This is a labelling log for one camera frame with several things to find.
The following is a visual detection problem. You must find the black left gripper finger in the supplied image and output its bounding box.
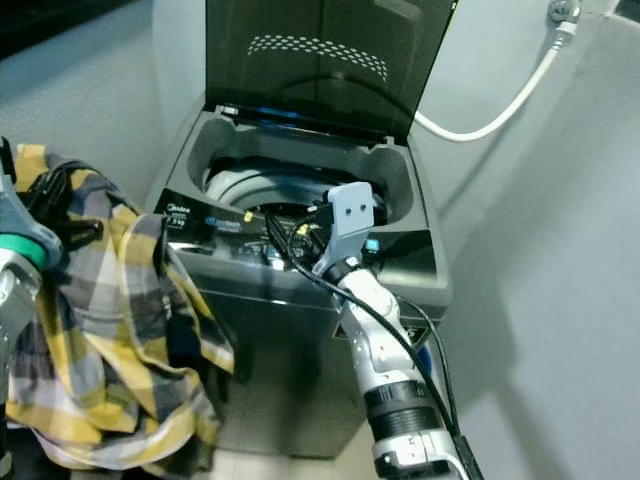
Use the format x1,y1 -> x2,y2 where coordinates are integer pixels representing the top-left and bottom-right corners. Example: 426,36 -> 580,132
60,222 -> 107,250

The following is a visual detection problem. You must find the yellow grey plaid shirt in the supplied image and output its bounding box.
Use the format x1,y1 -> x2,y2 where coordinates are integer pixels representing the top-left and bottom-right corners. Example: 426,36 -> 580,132
5,143 -> 237,471

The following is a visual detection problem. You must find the grey top-load washing machine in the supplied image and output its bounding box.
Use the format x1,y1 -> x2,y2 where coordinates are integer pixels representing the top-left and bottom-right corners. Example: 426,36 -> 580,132
145,100 -> 457,461

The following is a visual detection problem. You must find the black washer control panel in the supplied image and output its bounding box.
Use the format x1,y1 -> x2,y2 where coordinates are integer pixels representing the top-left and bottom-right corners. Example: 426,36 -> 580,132
158,190 -> 413,277

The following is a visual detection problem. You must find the silver washer drum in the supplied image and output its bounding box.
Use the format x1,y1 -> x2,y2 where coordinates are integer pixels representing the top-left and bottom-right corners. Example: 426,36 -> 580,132
205,160 -> 361,213

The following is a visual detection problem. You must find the dark tinted washer lid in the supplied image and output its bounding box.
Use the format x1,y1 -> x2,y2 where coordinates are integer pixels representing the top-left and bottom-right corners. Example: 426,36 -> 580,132
205,0 -> 459,140

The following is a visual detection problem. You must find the black cabinet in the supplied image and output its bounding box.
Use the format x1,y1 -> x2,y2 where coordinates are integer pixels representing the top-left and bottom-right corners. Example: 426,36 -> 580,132
0,0 -> 142,57

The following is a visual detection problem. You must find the blue plastic basin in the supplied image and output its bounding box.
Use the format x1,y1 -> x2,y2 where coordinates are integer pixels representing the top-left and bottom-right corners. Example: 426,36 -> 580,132
418,335 -> 447,406

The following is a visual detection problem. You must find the metal water tap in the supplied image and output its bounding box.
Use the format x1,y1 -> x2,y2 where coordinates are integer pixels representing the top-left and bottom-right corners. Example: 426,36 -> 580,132
547,0 -> 583,30

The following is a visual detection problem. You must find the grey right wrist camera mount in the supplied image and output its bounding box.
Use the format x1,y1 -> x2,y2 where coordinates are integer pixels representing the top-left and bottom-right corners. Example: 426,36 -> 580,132
310,182 -> 377,282

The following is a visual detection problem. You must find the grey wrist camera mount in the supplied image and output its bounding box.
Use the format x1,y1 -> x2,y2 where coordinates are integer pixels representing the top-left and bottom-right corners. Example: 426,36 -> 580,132
310,182 -> 377,282
0,175 -> 61,264

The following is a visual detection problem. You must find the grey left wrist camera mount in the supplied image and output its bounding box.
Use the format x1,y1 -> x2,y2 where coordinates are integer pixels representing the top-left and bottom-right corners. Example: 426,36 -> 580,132
0,175 -> 61,264

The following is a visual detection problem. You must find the white water hose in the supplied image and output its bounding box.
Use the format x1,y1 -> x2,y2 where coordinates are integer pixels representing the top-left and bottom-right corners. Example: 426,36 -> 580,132
415,18 -> 577,144

